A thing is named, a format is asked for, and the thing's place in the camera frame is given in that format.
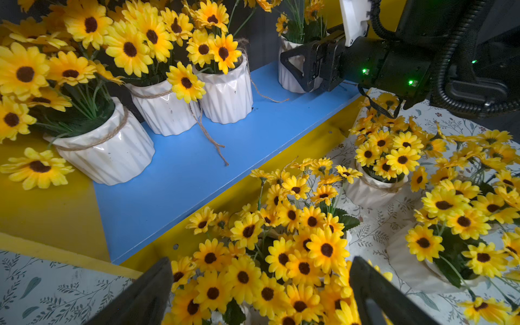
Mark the shelf pot four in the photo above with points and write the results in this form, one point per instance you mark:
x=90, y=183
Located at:
x=303, y=23

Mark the shelf pot one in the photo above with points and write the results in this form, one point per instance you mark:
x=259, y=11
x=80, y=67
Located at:
x=466, y=229

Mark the yellow wooden shelf unit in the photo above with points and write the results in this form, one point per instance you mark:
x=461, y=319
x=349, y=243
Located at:
x=124, y=229

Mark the shelf pot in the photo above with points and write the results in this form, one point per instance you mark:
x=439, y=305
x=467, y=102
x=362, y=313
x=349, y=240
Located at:
x=220, y=62
x=164, y=88
x=56, y=71

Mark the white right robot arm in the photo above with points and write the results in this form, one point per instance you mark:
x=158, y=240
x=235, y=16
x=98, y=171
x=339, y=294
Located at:
x=442, y=51

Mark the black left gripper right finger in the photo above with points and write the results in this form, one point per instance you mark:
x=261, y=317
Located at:
x=378, y=299

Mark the shelf pot three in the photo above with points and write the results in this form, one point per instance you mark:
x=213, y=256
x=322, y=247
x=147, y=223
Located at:
x=382, y=162
x=284, y=258

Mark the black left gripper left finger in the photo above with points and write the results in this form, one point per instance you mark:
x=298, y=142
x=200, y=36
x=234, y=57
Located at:
x=144, y=302

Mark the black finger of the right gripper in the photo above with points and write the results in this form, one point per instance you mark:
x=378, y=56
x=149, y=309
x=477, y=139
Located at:
x=286, y=79

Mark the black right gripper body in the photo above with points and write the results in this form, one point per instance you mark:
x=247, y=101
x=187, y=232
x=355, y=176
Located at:
x=391, y=66

